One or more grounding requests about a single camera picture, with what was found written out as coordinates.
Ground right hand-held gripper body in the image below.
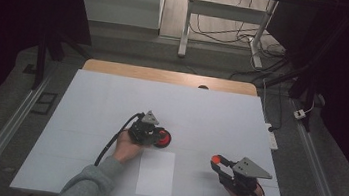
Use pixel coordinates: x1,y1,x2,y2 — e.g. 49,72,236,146
217,153,275,196

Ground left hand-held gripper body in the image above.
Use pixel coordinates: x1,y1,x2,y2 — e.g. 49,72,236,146
126,107,164,148

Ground round red ink pad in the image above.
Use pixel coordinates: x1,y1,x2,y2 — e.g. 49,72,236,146
152,128,173,151

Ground white paper sheet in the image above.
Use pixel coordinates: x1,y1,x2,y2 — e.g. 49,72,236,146
135,147,178,196

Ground person's left hand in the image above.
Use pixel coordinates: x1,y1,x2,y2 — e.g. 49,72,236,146
111,127,154,168

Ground large white table mat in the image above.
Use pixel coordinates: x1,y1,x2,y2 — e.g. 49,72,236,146
9,62,303,196

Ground white power strip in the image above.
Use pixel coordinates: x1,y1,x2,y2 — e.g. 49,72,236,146
261,122,282,151

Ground small white adapter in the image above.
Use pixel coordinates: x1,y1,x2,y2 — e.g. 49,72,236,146
293,108,307,121

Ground black floor socket cover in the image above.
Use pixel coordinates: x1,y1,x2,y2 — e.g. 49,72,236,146
31,90,59,118

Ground black stand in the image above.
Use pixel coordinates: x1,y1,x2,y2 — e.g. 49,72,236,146
30,27,96,97
253,47,327,134

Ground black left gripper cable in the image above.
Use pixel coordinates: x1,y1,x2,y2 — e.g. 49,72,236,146
94,107,145,172

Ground black power strip cable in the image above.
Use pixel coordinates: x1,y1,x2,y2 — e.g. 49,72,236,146
267,81,289,134

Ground metal floor rail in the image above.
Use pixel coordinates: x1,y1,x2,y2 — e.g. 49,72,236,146
277,97,349,196
0,55,59,196

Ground black floor cables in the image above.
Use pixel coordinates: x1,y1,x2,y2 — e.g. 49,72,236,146
187,0,293,59

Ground white desk frame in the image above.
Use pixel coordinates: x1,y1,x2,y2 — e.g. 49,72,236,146
68,0,319,75

